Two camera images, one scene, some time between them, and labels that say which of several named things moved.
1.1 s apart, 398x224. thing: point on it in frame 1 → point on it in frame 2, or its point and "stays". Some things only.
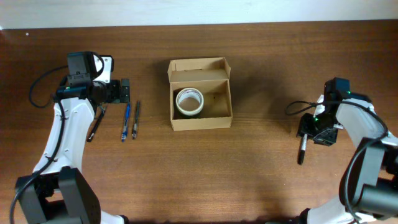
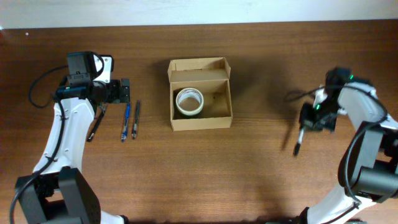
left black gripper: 115,91 stays
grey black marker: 302,149 → 300,137
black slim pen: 96,122 stays
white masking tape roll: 189,101 stays
